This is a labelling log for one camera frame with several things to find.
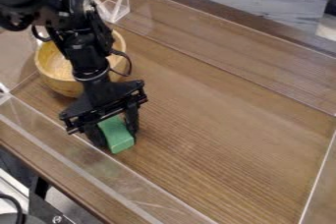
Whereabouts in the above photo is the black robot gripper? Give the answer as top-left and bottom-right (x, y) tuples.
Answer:
(58, 77), (146, 147)

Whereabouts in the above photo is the green rectangular block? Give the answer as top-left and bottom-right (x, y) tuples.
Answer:
(98, 116), (134, 154)

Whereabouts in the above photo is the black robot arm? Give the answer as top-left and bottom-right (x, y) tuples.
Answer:
(0, 0), (146, 147)

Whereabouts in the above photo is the brown wooden bowl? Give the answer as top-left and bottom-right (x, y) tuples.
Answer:
(34, 30), (126, 98)

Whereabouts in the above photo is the clear acrylic tray wall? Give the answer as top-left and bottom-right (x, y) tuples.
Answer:
(0, 0), (336, 224)

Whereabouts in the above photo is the black table leg bracket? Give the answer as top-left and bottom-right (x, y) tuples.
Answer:
(29, 177), (74, 224)

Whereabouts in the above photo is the clear acrylic triangular bracket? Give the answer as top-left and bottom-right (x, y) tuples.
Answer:
(93, 0), (129, 24)

